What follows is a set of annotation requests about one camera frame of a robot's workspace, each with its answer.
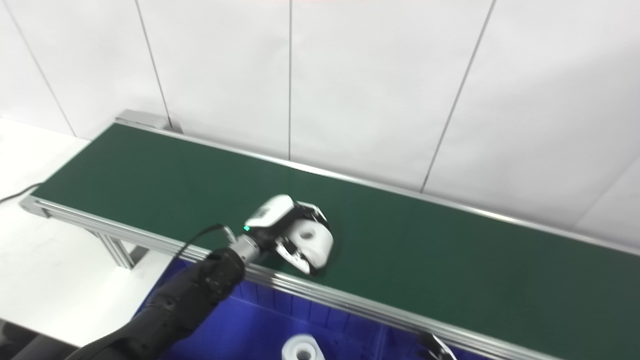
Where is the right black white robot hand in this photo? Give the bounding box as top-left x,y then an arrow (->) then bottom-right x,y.
419,332 -> 457,360

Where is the black floor cable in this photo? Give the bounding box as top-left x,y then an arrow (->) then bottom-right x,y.
0,182 -> 43,205

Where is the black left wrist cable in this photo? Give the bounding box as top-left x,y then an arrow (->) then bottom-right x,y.
179,223 -> 237,261

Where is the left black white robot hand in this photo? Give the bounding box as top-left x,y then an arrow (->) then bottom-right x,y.
243,194 -> 332,276

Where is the aluminium conveyor leg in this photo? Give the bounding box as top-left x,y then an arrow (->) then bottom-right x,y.
92,231 -> 138,271

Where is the green conveyor belt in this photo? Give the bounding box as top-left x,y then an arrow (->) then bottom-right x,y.
19,109 -> 640,360
31,123 -> 640,360

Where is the white round plastic part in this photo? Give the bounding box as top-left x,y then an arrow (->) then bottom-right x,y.
289,220 -> 335,271
281,333 -> 326,360

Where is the blue plastic bin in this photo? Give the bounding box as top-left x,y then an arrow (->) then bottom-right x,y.
131,257 -> 388,360
377,325 -> 493,360

